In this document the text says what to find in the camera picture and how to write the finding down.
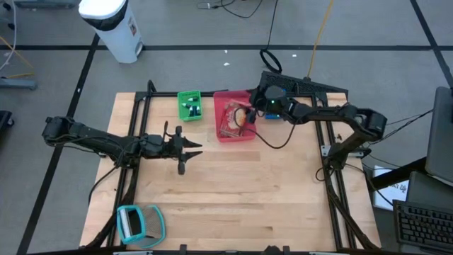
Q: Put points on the black aluminium table frame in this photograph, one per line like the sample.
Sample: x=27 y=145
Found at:
x=163 y=94

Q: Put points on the pink plastic bin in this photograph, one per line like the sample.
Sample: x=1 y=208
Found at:
x=217 y=117

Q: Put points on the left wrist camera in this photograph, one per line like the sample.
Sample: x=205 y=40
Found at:
x=153 y=144

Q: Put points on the grey monitor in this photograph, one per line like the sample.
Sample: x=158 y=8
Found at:
x=442 y=141

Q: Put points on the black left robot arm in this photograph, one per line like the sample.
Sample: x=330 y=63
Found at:
x=99 y=141

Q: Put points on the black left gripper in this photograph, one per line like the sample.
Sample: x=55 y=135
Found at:
x=177 y=147

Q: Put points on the teal mesh desk organizer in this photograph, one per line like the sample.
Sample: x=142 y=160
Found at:
x=124 y=226

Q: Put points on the small white-capped bottle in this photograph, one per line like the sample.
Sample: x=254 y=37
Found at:
x=186 y=106
x=192 y=111

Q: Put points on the white paper sheet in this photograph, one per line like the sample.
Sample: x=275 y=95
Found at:
x=391 y=193

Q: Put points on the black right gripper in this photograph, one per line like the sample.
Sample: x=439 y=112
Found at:
x=272 y=99

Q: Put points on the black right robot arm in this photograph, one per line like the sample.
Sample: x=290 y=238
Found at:
x=336 y=117

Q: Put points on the white-capped bottle green label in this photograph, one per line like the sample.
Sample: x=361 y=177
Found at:
x=193 y=100

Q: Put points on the blue plastic basket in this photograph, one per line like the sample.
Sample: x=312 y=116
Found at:
x=272 y=116

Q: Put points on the white trash bin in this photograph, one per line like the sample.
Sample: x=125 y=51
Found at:
x=113 y=32

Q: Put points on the black perforated electronics box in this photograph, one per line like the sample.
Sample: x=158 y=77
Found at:
x=301 y=85

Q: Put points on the grey stand foot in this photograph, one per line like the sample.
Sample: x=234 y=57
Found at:
x=17 y=84

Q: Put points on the black keyboard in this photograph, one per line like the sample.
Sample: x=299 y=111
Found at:
x=424 y=226

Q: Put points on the red plastic-wrapped paper packet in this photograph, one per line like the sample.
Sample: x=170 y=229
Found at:
x=228 y=134
x=231 y=115

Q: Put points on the green plastic basket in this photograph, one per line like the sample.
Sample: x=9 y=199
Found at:
x=184 y=113

